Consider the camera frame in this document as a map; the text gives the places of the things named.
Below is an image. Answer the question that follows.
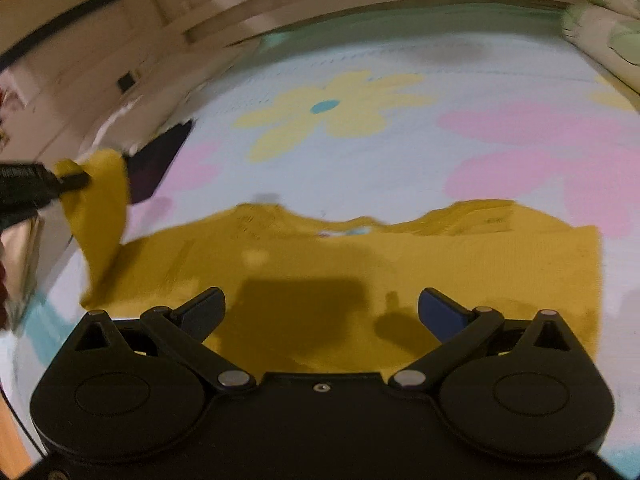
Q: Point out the mustard yellow knit garment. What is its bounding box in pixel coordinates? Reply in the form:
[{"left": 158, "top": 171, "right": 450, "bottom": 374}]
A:
[{"left": 62, "top": 150, "right": 602, "bottom": 375}]

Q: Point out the dark folded garment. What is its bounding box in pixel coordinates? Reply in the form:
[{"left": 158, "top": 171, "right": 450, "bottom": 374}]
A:
[{"left": 122, "top": 119, "right": 194, "bottom": 204}]

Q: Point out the floral bed sheet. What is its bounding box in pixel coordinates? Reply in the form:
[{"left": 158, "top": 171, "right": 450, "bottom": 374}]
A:
[{"left": 2, "top": 3, "right": 639, "bottom": 479}]

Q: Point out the floral white pillow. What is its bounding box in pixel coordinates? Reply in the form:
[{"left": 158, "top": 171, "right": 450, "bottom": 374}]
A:
[{"left": 562, "top": 0, "right": 639, "bottom": 91}]

